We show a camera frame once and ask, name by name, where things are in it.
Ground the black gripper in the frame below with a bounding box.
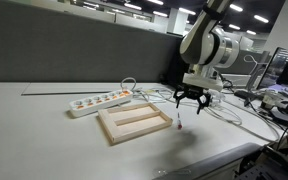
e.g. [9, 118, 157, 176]
[172, 85, 213, 115]

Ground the shallow wooden box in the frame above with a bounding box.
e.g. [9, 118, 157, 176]
[97, 101, 174, 146]

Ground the red marker pen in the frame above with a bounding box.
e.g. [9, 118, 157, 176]
[176, 112, 184, 131]

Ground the pale square pillar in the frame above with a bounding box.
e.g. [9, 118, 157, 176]
[166, 7, 189, 36]

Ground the long ceiling light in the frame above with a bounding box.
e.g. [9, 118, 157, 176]
[123, 2, 143, 11]
[229, 2, 245, 13]
[178, 6, 197, 16]
[228, 23, 242, 31]
[152, 10, 169, 18]
[252, 13, 270, 25]

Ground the computer monitor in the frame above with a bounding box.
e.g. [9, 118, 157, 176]
[256, 46, 288, 92]

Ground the white power strip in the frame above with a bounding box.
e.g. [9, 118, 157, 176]
[68, 88, 134, 119]

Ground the grey desk partition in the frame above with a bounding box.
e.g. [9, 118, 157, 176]
[0, 0, 186, 84]

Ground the white cable bundle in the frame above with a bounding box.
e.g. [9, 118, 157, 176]
[132, 87, 185, 104]

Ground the long white looped cable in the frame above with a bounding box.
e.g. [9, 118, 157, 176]
[202, 95, 282, 144]

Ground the white power strip cable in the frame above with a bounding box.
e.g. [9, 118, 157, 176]
[120, 76, 138, 93]

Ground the grey looped cable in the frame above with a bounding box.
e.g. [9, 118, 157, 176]
[243, 54, 268, 92]

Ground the black metal equipment frame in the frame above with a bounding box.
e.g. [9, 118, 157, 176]
[233, 143, 288, 180]

